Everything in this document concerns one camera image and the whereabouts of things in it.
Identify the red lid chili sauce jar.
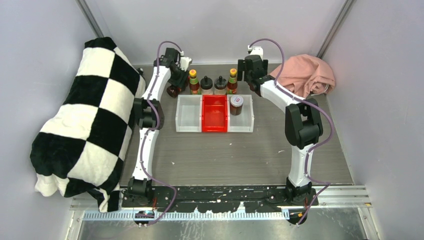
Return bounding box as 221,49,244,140
166,85,182,98

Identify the yellow cap sauce bottle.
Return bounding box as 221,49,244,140
189,69,201,95
226,68,238,95

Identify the white lid brown sauce jar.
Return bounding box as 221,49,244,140
229,95,244,116

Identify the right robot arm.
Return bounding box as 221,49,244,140
237,54,323,205

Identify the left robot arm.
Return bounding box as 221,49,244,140
125,56,192,207

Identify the black lid white seasoning jar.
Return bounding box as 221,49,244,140
200,75,214,95

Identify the grey lid seasoning jar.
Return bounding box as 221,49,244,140
214,75,228,95

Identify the left white plastic bin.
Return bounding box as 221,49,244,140
175,95,203,133

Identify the white plastic bin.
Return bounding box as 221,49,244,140
226,94,255,133
175,95,203,133

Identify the red plastic bin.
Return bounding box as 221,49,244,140
201,95,229,133

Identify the pink cloth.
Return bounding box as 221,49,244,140
270,54,336,98

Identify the right white plastic bin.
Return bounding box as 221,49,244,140
226,94,255,133

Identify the black white checkered blanket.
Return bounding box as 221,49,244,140
30,37,146,213

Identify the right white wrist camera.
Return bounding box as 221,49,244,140
247,46,264,60

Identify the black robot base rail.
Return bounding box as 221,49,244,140
122,185,316,214

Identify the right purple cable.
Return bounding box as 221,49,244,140
249,38,333,226

